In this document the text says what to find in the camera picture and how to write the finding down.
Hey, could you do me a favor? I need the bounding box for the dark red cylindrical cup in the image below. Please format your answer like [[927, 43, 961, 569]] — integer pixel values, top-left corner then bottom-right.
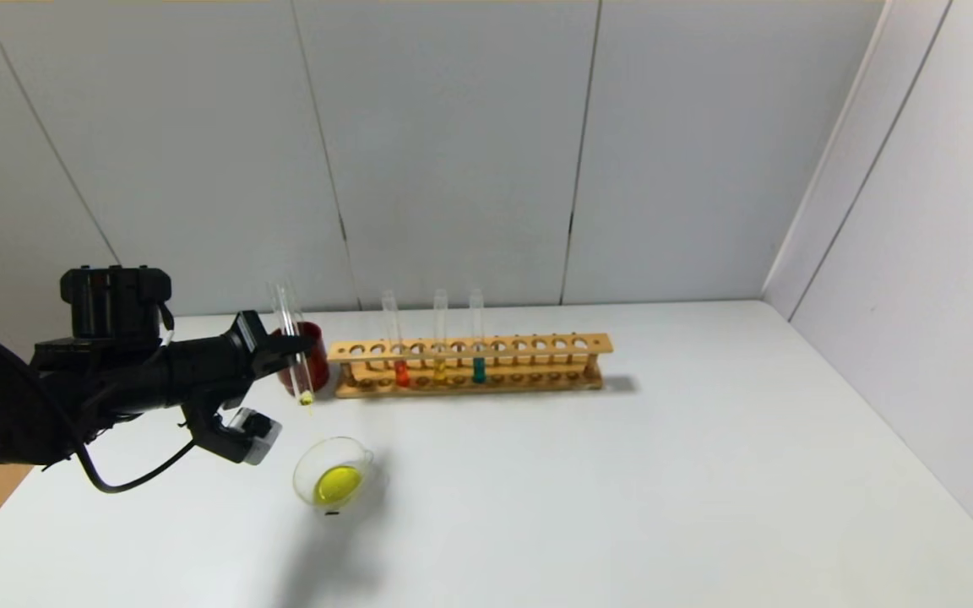
[[275, 322, 332, 397]]

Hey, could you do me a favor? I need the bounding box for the black camera cable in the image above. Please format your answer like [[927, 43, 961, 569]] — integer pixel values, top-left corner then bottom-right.
[[71, 422, 202, 496]]

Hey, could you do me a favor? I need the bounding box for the clear glass beaker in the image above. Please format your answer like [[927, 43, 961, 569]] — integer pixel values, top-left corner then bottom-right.
[[292, 436, 388, 526]]

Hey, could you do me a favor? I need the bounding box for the wooden test tube rack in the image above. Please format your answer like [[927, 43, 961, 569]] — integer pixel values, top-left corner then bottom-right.
[[328, 333, 614, 399]]

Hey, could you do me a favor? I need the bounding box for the test tube with blue pigment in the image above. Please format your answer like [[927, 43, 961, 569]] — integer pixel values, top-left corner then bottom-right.
[[469, 289, 487, 385]]

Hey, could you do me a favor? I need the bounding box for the test tube with yellow pigment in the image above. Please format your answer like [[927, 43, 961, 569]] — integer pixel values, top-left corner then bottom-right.
[[280, 285, 315, 408], [432, 289, 451, 387]]

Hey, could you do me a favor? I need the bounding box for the test tube with red pigment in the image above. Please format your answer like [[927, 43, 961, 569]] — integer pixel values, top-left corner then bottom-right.
[[382, 290, 411, 388]]

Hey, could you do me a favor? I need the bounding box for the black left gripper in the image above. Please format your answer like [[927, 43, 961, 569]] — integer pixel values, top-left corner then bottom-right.
[[163, 310, 315, 410]]

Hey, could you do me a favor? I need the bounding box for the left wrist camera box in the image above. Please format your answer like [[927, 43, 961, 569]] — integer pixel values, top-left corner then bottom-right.
[[185, 404, 282, 466]]

